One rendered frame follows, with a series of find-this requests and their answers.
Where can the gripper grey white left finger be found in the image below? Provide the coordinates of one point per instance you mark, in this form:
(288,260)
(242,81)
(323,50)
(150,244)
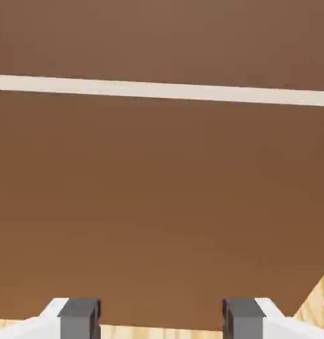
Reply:
(76,323)

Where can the brown cabinet door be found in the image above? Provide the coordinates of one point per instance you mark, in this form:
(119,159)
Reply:
(161,39)
(156,198)

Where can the brown wooden cabinet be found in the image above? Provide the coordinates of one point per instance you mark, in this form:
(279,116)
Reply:
(161,91)

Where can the gripper grey white right finger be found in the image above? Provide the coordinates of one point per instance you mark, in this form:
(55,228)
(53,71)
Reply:
(243,323)

